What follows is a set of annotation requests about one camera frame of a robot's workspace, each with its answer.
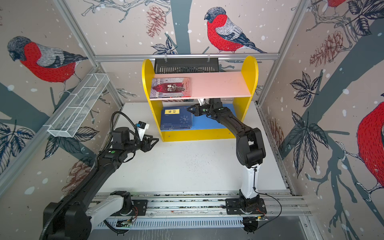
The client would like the red illustrated book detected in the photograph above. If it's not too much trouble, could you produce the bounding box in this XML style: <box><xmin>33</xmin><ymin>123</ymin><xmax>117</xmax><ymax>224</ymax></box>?
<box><xmin>150</xmin><ymin>78</ymin><xmax>192</xmax><ymax>99</ymax></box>

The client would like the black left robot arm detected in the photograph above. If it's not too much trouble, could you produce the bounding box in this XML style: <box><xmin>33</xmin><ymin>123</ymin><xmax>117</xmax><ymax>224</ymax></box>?
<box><xmin>40</xmin><ymin>122</ymin><xmax>159</xmax><ymax>240</ymax></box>

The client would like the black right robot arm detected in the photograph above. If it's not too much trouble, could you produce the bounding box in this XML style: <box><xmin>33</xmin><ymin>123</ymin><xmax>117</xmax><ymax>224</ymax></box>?
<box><xmin>187</xmin><ymin>99</ymin><xmax>266</xmax><ymax>214</ymax></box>

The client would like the yellow shelf with coloured boards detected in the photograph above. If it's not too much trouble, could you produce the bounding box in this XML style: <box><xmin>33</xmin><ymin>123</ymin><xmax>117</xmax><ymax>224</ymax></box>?
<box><xmin>142</xmin><ymin>56</ymin><xmax>259</xmax><ymax>142</ymax></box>

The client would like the black perforated tray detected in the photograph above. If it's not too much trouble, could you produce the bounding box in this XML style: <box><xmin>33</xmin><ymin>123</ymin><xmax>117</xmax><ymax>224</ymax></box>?
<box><xmin>154</xmin><ymin>58</ymin><xmax>220</xmax><ymax>74</ymax></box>

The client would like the aluminium top crossbar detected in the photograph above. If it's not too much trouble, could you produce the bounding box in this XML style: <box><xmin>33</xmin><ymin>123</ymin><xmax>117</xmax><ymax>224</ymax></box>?
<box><xmin>94</xmin><ymin>53</ymin><xmax>281</xmax><ymax>63</ymax></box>

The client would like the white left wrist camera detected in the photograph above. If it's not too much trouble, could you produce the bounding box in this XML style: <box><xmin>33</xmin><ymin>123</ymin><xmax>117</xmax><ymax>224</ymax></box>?
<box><xmin>136</xmin><ymin>121</ymin><xmax>150</xmax><ymax>141</ymax></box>

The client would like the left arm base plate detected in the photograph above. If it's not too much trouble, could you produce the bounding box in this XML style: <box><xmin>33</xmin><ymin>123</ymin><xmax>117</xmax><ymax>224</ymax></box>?
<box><xmin>118</xmin><ymin>200</ymin><xmax>148</xmax><ymax>217</ymax></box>

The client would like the white wire mesh basket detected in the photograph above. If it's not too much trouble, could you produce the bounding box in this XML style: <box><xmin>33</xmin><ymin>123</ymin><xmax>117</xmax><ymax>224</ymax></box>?
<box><xmin>43</xmin><ymin>73</ymin><xmax>110</xmax><ymax>138</ymax></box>

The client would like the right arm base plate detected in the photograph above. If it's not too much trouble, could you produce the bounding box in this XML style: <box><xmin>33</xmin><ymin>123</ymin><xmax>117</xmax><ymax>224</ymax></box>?
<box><xmin>225</xmin><ymin>198</ymin><xmax>267</xmax><ymax>215</ymax></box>

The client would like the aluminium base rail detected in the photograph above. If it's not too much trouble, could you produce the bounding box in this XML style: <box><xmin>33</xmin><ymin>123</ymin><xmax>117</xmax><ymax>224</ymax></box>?
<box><xmin>80</xmin><ymin>191</ymin><xmax>310</xmax><ymax>230</ymax></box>

